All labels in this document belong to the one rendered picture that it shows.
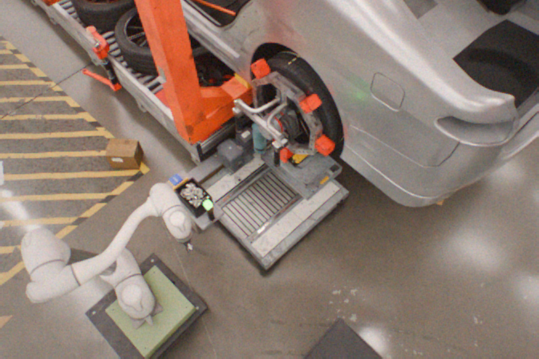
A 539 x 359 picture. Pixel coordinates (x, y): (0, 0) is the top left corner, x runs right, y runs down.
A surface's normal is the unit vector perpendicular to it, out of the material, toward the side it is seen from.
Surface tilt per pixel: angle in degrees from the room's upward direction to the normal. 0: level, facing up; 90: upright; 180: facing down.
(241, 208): 0
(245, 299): 0
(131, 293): 10
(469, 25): 19
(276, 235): 0
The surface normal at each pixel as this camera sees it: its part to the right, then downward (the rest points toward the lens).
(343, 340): -0.02, -0.55
